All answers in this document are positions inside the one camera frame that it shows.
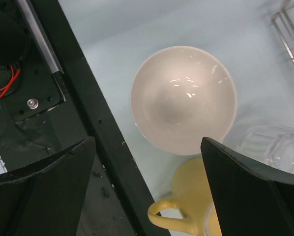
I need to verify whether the white bowl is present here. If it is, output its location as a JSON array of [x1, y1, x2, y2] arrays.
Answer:
[[130, 46, 237, 156]]

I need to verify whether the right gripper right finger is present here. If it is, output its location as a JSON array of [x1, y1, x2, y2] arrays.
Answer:
[[201, 137, 294, 236]]

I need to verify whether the clear glass tumbler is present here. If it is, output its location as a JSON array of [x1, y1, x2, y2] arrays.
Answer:
[[236, 125, 294, 174]]

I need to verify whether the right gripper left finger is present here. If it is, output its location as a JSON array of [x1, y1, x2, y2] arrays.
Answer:
[[0, 137, 95, 236]]

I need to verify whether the metal wire dish rack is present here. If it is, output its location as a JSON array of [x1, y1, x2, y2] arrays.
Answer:
[[271, 0, 294, 65]]

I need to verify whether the yellow mug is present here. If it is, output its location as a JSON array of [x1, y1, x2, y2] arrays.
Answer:
[[147, 158, 222, 236]]

